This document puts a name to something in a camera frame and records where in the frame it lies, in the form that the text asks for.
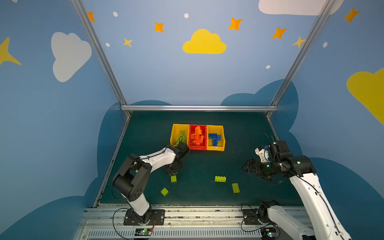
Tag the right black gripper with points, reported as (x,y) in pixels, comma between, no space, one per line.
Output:
(256,167)

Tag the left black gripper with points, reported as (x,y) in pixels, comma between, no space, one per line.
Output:
(173,167)

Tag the green small lego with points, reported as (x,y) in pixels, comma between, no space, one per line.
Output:
(173,178)
(164,192)

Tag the green small lego bottom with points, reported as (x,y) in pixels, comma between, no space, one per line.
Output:
(164,192)

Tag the large blue lego brick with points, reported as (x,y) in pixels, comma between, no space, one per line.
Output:
(215,137)

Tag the green long lego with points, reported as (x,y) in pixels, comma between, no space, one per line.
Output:
(181,138)

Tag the orange lego plane piece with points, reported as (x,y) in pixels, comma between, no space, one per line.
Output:
(197,137)

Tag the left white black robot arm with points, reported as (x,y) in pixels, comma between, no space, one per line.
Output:
(131,179)

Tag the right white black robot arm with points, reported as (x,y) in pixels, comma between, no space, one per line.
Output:
(274,219)

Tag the red middle bin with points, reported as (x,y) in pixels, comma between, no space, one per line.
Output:
(204,148)

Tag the left yellow bin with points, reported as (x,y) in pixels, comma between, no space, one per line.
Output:
(176,131)

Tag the yellow bin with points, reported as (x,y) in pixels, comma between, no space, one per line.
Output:
(213,129)
(176,131)

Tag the right yellow bin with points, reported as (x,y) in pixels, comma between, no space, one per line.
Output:
(213,129)

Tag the right controller board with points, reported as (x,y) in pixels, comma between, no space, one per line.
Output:
(268,233)

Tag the controller board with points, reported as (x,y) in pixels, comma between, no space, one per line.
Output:
(268,233)
(143,232)

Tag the left controller board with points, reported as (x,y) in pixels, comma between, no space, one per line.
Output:
(143,232)

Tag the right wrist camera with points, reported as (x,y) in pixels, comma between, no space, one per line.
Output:
(277,151)

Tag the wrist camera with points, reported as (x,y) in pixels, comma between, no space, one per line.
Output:
(182,150)
(277,151)

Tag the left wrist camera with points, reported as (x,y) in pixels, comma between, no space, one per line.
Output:
(182,150)

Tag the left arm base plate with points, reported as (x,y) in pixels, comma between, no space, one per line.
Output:
(149,218)

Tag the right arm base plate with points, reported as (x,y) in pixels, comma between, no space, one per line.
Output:
(251,217)

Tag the horizontal aluminium frame bar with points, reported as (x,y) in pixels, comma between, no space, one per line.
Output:
(199,108)

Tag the front aluminium rail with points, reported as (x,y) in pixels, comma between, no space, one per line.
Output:
(181,223)

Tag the left aluminium frame post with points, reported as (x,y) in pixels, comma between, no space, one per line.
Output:
(88,26)

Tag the aluminium frame post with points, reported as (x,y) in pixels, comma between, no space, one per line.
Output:
(311,37)
(88,26)

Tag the right aluminium frame post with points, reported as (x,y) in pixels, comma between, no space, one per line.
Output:
(311,37)

